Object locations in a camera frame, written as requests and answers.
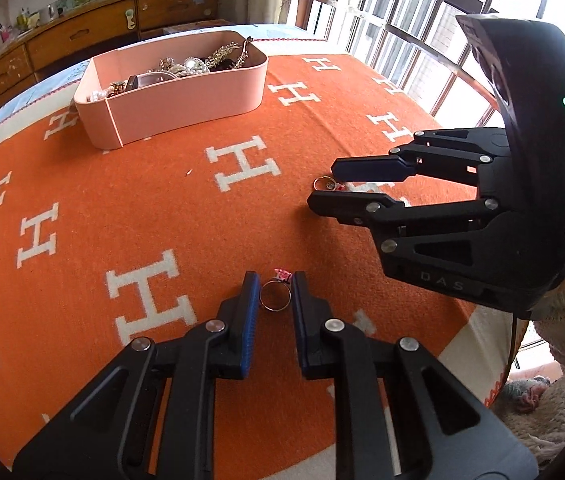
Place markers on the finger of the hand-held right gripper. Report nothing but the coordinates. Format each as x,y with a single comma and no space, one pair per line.
342,205
372,167

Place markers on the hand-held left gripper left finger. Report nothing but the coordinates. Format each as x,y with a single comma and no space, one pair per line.
250,325

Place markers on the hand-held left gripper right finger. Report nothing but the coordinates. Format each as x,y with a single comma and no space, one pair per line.
298,325

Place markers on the pink storage box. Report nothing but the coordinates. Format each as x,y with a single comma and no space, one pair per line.
187,102

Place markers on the orange letter-print blanket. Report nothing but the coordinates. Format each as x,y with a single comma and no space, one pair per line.
162,200

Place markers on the metal window grille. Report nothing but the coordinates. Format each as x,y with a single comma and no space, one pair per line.
412,20

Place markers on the beige knit garment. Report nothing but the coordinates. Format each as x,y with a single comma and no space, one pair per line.
562,410

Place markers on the gold hair clip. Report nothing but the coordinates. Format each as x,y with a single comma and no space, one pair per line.
227,51

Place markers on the green and white drawer hook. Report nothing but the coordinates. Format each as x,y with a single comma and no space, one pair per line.
129,19

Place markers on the wooden desk with drawers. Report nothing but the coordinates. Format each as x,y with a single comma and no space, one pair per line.
77,35

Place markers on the blue tree-print tablecloth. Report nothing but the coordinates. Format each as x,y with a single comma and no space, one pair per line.
37,92

